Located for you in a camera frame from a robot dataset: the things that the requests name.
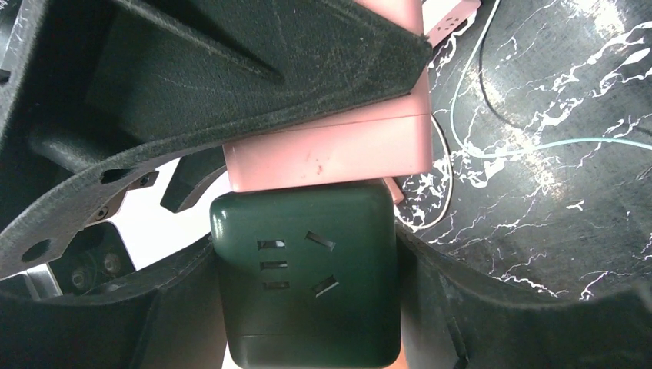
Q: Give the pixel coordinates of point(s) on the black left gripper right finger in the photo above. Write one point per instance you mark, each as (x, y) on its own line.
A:
(453, 316)

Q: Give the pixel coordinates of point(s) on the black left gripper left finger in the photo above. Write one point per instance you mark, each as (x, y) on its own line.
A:
(167, 315)

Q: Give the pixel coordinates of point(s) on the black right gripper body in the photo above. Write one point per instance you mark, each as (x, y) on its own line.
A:
(55, 148)

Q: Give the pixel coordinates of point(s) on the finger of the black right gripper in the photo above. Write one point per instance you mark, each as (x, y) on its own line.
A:
(144, 81)

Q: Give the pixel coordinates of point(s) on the dark green cube socket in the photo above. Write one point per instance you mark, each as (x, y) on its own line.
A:
(308, 277)

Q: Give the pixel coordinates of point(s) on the pink cube socket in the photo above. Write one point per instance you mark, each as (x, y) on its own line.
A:
(387, 139)

